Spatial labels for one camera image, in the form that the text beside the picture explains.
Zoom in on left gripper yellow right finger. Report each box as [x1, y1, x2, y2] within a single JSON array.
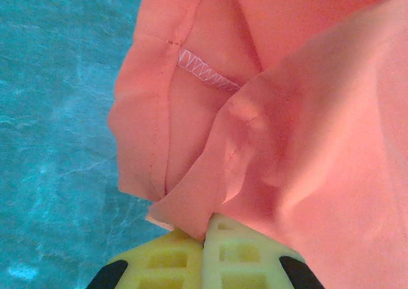
[[202, 214, 324, 289]]

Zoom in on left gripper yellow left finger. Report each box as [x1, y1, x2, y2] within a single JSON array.
[[85, 228, 205, 289]]

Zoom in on red-orange shorts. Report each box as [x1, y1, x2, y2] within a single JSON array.
[[108, 0, 408, 289]]

